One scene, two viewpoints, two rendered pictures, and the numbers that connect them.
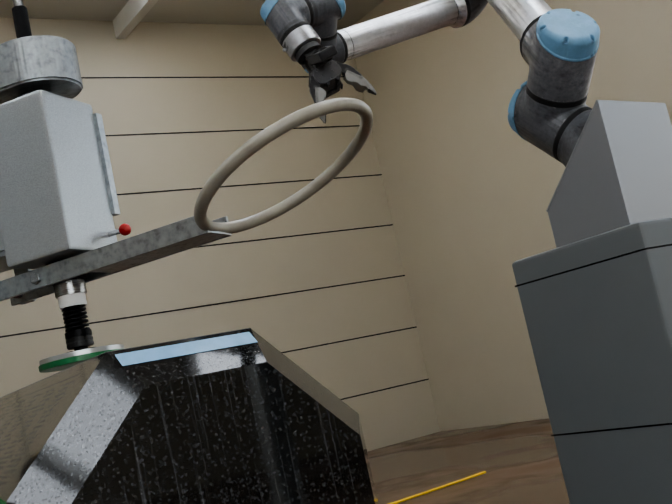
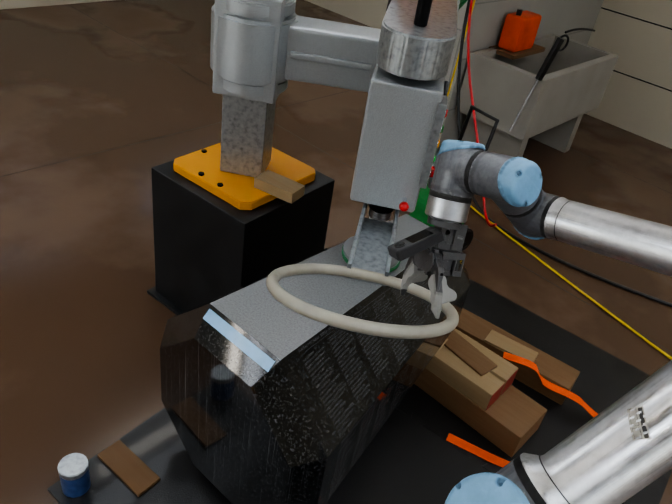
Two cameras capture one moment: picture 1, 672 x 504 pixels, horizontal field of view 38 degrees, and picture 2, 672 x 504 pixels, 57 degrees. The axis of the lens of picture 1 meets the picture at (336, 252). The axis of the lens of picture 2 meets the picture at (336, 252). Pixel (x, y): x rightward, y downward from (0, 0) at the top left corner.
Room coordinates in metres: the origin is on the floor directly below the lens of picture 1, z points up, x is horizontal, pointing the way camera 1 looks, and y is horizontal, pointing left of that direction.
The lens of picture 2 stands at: (1.79, -1.07, 2.15)
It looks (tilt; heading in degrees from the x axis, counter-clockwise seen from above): 35 degrees down; 73
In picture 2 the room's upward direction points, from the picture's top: 10 degrees clockwise
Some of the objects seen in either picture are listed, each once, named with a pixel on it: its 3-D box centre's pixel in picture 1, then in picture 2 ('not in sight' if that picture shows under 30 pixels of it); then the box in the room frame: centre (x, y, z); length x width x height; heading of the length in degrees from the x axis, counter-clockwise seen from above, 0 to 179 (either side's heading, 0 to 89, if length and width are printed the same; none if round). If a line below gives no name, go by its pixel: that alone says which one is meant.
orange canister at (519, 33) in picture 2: not in sight; (523, 29); (4.33, 3.42, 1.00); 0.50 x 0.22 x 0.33; 34
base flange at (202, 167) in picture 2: not in sight; (245, 168); (2.06, 1.47, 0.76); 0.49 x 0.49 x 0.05; 40
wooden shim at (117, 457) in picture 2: not in sight; (128, 467); (1.58, 0.45, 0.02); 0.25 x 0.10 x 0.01; 130
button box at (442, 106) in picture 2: (96, 167); (432, 142); (2.54, 0.58, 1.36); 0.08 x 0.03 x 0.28; 69
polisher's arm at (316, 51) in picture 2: not in sight; (302, 49); (2.26, 1.42, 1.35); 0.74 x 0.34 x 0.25; 165
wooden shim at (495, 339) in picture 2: not in sight; (511, 347); (3.36, 0.88, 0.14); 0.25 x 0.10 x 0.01; 135
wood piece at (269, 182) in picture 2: not in sight; (279, 186); (2.19, 1.25, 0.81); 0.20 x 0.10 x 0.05; 138
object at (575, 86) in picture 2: not in sight; (531, 105); (4.55, 3.31, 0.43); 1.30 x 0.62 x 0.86; 34
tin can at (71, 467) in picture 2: not in sight; (74, 475); (1.41, 0.39, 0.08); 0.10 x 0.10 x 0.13
